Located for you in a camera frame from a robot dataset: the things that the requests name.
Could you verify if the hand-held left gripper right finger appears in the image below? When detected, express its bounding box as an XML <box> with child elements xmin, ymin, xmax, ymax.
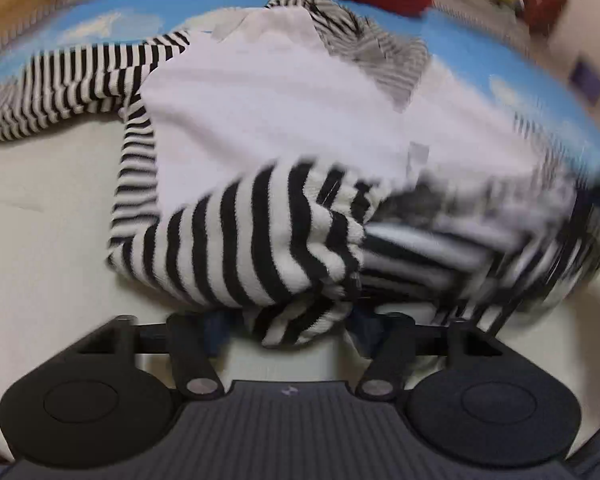
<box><xmin>350</xmin><ymin>310</ymin><xmax>511</xmax><ymax>402</ymax></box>

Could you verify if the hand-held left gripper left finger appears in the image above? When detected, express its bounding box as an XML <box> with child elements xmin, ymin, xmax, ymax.
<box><xmin>72</xmin><ymin>313</ymin><xmax>231</xmax><ymax>402</ymax></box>

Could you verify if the black white striped small garment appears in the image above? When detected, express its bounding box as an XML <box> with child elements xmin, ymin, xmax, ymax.
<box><xmin>0</xmin><ymin>0</ymin><xmax>600</xmax><ymax>348</ymax></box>

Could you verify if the purple box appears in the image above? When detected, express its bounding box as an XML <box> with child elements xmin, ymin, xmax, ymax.
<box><xmin>569</xmin><ymin>60</ymin><xmax>600</xmax><ymax>106</ymax></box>

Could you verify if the blue white patterned mat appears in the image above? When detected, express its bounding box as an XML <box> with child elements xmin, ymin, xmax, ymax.
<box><xmin>0</xmin><ymin>0</ymin><xmax>600</xmax><ymax>461</ymax></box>

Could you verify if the dark red bag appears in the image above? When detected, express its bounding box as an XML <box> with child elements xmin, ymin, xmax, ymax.
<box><xmin>520</xmin><ymin>0</ymin><xmax>568</xmax><ymax>36</ymax></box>

